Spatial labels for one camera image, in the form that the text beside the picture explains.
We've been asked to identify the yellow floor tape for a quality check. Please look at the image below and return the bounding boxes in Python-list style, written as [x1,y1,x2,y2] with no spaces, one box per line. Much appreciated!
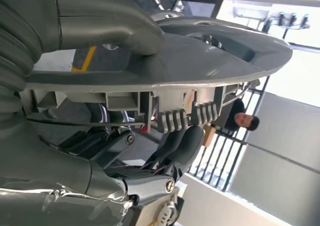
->
[71,45,97,74]

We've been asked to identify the brown cardboard box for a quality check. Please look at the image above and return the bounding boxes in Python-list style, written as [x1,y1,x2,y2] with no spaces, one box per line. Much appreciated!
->
[202,124,217,148]

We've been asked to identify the black metal railing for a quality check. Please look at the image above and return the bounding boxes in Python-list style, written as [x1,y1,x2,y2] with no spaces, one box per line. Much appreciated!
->
[187,75,271,193]

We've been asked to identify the person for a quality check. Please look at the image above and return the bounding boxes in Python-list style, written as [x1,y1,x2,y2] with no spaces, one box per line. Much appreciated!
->
[223,97,260,133]

